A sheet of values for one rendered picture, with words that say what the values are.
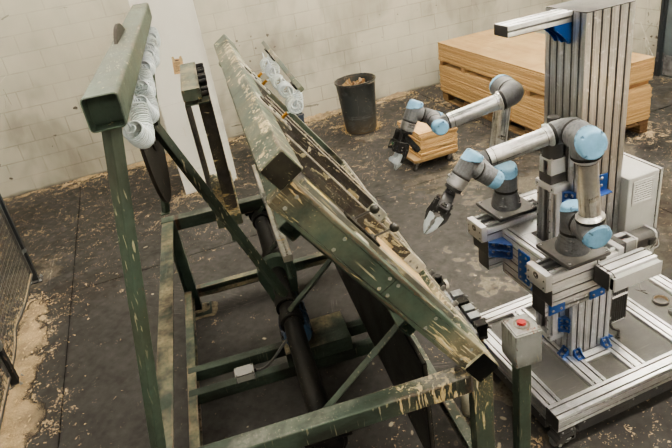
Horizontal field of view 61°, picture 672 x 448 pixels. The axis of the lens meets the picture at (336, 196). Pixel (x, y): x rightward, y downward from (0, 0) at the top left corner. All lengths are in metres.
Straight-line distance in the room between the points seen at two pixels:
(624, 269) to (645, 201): 0.44
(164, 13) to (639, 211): 4.52
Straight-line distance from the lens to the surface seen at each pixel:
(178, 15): 6.02
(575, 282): 2.82
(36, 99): 7.60
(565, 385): 3.31
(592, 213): 2.52
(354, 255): 1.95
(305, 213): 1.83
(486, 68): 6.95
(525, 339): 2.49
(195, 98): 3.21
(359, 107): 7.00
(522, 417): 2.84
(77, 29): 7.42
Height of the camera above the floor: 2.55
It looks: 27 degrees down
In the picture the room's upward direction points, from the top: 9 degrees counter-clockwise
